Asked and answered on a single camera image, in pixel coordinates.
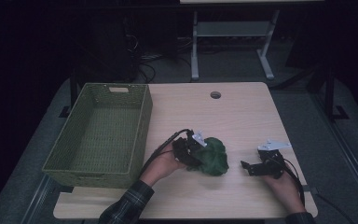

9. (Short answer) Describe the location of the tangle of black floor cables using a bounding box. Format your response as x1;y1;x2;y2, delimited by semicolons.
122;32;194;84

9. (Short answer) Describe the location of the right hand-held gripper black cable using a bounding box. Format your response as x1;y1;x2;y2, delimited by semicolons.
280;158;307;207

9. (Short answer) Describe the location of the hand-held gripper black cable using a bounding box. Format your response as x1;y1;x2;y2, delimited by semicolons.
280;158;307;207
139;128;195;179

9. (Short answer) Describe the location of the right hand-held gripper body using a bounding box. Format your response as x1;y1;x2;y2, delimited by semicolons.
256;139;293;180

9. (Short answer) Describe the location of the black floor cable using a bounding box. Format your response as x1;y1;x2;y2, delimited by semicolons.
314;192;355;224

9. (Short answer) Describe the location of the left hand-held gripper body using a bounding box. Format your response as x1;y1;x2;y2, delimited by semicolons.
172;130;208;166

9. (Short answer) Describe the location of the person's left hand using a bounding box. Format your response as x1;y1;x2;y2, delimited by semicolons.
139;144;187;188

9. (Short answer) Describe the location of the grey table edge bracket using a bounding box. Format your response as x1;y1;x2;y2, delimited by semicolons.
300;184;319;195

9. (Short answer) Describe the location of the green plush pet hoodie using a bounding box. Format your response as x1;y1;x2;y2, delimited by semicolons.
186;136;230;177

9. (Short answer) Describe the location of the green woven basket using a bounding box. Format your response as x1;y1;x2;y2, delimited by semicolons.
41;82;154;189

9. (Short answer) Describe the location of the grey metal stand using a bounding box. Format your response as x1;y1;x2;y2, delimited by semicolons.
189;8;281;82

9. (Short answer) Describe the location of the person's right hand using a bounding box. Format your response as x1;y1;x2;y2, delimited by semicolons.
260;173;307;215

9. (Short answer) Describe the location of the left hand-held gripper black cable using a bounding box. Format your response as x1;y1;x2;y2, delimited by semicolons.
139;128;195;179

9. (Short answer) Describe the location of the black stand leg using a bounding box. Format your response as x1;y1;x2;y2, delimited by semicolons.
321;64;351;123
58;66;79;119

